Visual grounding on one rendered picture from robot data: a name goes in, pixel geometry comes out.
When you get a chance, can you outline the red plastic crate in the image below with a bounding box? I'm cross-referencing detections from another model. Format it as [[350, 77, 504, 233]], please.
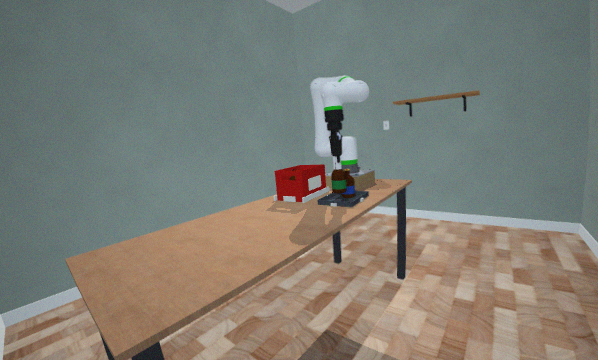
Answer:
[[275, 165, 326, 202]]

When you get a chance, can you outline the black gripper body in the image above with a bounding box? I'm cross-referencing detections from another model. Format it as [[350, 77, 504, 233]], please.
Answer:
[[327, 122, 342, 141]]

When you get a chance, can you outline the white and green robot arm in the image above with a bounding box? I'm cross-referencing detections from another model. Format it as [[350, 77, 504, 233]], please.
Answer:
[[310, 76, 369, 174]]

